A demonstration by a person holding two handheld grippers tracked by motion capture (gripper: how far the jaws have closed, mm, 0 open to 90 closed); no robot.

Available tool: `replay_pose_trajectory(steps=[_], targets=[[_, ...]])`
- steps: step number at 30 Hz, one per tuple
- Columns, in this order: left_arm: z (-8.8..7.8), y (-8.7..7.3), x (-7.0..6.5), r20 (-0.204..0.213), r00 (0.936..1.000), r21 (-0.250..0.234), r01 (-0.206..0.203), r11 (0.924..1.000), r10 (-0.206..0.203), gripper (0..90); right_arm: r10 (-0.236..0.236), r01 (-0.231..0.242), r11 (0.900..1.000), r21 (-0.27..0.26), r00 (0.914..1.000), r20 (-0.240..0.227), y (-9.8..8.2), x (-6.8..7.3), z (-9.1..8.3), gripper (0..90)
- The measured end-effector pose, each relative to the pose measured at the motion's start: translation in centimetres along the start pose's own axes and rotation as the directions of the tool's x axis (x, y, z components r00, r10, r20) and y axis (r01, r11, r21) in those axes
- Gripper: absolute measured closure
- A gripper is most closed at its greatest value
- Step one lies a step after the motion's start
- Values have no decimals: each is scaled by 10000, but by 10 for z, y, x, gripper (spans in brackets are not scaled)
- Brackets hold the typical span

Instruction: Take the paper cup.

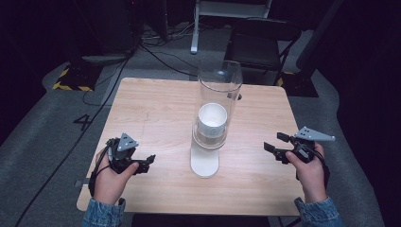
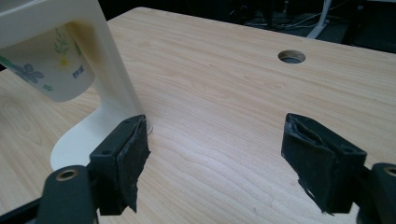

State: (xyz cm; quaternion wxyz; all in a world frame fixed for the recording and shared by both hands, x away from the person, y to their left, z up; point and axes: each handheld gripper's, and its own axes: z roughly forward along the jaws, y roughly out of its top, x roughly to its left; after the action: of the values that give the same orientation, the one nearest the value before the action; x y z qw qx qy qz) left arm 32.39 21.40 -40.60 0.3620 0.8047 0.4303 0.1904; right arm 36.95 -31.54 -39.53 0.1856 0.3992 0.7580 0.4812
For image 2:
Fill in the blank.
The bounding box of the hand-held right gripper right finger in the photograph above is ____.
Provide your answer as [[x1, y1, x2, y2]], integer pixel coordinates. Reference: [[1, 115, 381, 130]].
[[280, 112, 368, 216]]

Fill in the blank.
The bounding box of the floral paper cup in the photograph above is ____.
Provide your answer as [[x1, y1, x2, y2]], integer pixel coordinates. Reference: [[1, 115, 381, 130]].
[[0, 25, 95, 103]]

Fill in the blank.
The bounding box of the cream cup holder stand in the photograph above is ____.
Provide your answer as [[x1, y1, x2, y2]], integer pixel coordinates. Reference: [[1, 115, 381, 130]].
[[0, 0, 154, 172]]

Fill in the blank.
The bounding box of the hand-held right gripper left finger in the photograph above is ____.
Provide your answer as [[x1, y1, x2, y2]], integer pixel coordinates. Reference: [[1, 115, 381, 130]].
[[89, 114, 151, 217]]

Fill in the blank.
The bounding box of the cable on floor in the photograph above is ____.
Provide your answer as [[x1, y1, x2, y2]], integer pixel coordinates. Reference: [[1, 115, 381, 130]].
[[244, 3, 342, 31]]

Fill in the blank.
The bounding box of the white metal stand leg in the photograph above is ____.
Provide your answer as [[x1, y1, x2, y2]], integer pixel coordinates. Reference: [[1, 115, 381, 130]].
[[305, 0, 333, 40]]

